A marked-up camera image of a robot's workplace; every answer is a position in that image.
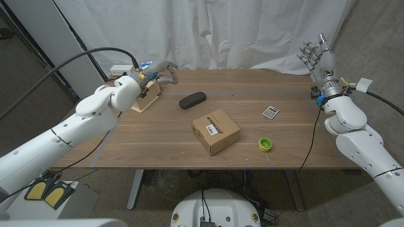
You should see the grey tape strip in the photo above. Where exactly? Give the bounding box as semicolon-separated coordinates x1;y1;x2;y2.
90;129;113;168

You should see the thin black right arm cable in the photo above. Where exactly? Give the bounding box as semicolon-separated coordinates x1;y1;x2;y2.
298;106;323;171

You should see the grey floor plate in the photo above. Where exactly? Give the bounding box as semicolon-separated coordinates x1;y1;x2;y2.
6;181;100;221

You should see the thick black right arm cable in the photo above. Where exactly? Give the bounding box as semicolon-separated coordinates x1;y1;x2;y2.
350;86;404;117

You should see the white robot torso base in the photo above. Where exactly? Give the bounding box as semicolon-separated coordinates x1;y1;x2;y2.
170;188;263;227

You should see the white table leg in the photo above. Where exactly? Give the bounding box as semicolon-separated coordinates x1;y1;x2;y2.
126;169;145;211

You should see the small white calculator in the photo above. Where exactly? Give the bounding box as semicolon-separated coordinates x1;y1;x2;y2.
262;105;280;120

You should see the yellow black foot pedal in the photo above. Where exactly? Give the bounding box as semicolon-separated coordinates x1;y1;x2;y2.
42;180;76;211
24;177;48;201

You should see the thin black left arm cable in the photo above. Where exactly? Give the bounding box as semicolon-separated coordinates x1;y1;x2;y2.
0;112;123;204

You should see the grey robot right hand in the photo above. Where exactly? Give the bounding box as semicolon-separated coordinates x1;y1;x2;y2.
296;32;336;84

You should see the white power strip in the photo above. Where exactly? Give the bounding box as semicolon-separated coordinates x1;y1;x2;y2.
109;64;135;77

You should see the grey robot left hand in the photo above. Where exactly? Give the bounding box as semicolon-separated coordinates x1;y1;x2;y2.
140;61;179;86

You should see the white robot shoulder cover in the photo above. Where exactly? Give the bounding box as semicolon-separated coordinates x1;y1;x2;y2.
0;218;129;227
378;219;404;227

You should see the grey table leg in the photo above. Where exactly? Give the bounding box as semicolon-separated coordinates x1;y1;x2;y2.
285;169;306;212

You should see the white tape tag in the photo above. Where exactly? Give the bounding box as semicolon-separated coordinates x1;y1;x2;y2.
355;78;373;93

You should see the black power adapter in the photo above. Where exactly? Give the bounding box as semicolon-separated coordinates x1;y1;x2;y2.
263;207;277;225

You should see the brown cardboard packing box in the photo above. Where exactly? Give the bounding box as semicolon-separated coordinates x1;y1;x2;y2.
191;108;241;157

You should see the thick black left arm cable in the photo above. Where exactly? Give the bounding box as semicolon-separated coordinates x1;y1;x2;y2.
0;47;140;121

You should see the light wooden drawer box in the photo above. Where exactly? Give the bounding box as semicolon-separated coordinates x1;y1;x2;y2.
130;79;163;114

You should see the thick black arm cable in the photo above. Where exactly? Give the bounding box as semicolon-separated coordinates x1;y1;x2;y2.
0;47;140;121
350;86;404;117

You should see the white leaning wall panel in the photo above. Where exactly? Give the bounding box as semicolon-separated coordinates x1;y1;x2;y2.
4;0;107;99

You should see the dark grey oval case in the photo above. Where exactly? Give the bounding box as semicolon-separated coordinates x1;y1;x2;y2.
179;91;207;110

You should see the white curtain backdrop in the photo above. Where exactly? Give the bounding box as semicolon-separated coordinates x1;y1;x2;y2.
53;0;357;78

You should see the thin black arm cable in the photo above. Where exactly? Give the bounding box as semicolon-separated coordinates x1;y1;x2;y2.
298;106;323;171
0;112;123;204

